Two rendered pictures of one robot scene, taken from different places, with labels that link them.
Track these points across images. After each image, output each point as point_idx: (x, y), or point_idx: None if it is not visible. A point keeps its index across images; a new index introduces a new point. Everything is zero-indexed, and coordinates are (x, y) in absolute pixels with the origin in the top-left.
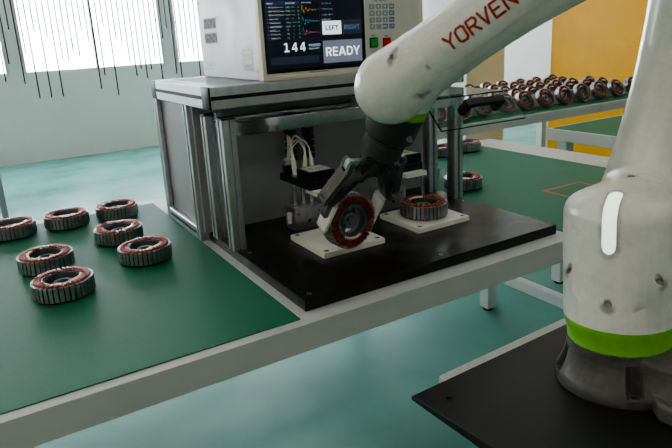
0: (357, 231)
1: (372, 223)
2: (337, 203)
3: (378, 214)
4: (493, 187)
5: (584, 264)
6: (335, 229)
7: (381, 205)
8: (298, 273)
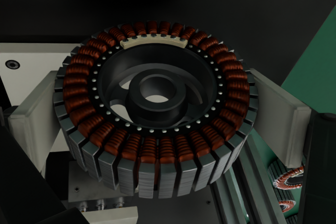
0: (125, 58)
1: (69, 64)
2: (242, 140)
3: (40, 84)
4: None
5: None
6: (234, 62)
7: (34, 102)
8: (281, 14)
